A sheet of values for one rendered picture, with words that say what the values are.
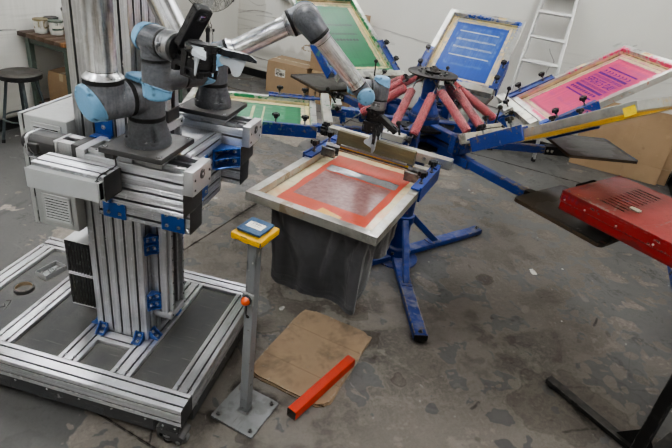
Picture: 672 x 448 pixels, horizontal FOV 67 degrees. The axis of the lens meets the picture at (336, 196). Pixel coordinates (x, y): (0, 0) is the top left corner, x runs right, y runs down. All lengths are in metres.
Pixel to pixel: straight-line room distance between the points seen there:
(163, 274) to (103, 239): 0.28
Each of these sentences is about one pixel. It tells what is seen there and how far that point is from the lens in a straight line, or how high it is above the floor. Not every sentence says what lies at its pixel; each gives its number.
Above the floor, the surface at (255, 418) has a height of 0.01.
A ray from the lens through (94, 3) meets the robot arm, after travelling 1.60.
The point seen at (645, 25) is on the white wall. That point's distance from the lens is 6.29.
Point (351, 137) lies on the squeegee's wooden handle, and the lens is 2.50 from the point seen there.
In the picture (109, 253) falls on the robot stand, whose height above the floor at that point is 0.66.
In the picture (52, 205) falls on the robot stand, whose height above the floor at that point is 0.86.
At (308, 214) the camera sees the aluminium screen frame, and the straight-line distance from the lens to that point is 1.96.
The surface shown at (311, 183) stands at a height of 0.96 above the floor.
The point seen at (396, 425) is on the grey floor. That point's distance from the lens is 2.57.
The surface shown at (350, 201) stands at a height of 0.96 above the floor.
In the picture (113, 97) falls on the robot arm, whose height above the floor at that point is 1.45.
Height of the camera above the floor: 1.94
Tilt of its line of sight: 27 degrees down
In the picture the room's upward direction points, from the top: 8 degrees clockwise
